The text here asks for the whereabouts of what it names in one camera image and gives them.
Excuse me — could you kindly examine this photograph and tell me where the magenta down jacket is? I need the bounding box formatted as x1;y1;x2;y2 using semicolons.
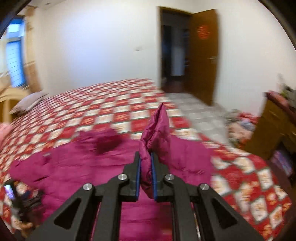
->
9;104;213;240

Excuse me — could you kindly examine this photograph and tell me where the pile of clothes on floor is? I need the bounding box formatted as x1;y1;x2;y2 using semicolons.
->
225;109;259;150

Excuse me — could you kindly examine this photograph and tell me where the clothes heap on dresser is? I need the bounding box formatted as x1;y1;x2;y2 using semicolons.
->
277;73;295;108

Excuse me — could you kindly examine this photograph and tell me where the red patterned bed quilt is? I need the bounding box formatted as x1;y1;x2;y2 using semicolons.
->
1;79;292;240

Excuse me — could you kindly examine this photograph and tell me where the pink folded blanket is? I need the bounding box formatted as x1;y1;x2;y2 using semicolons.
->
0;123;13;146

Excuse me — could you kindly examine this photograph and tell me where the grey striped pillow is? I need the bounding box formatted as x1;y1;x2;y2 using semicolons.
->
9;91;47;115

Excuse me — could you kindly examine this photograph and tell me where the cream wooden headboard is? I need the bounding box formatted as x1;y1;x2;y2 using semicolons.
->
1;86;29;123

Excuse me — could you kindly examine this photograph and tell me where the brown wooden dresser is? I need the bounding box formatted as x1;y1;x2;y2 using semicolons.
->
244;92;295;203

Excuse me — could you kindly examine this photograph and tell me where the beige curtain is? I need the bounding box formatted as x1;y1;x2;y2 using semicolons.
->
23;6;42;93

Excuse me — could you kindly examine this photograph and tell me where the window with blue glass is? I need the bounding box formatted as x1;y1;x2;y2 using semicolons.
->
5;16;26;87

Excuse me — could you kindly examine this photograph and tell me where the brown wooden door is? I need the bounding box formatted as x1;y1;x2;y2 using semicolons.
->
186;9;219;106

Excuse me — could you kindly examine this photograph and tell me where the red paper door decoration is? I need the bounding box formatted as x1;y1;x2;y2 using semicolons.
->
197;25;210;40

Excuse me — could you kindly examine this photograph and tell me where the brass door handle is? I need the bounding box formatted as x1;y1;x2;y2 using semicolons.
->
208;56;217;64

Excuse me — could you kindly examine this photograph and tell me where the white wall switch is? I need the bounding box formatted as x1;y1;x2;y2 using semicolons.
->
134;46;142;52

